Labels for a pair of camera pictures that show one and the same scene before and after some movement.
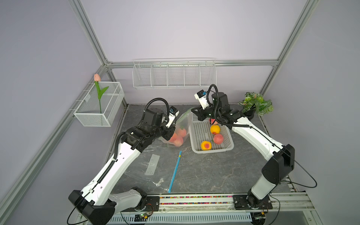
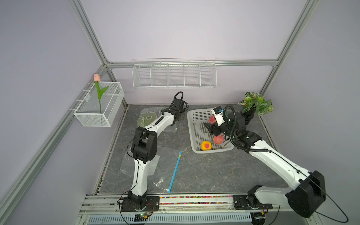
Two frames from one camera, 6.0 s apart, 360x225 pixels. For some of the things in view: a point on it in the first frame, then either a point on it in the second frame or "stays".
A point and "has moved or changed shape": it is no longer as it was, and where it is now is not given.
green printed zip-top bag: x=181 y=131 has moved or changed shape
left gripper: x=169 y=131 -> x=182 y=118
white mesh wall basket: x=99 y=106 stays
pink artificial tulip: x=97 y=78 stays
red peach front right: x=218 y=138 stays
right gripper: x=199 y=112 -> x=212 y=127
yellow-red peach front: x=206 y=146 stays
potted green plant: x=254 y=103 stays
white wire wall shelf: x=176 y=72 stays
